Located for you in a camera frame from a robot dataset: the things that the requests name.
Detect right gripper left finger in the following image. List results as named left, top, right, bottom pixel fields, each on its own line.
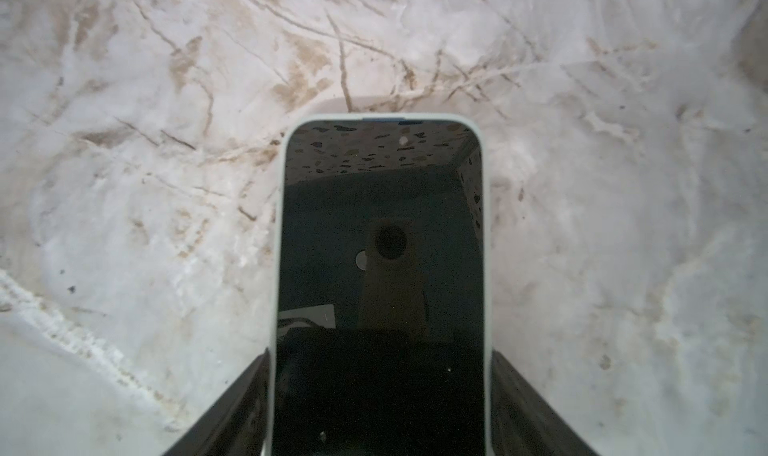
left=165, top=352, right=270, bottom=456

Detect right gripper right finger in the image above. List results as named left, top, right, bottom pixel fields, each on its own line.
left=490, top=351, right=597, bottom=456

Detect black phone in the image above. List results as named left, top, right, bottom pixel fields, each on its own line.
left=265, top=114, right=490, bottom=455

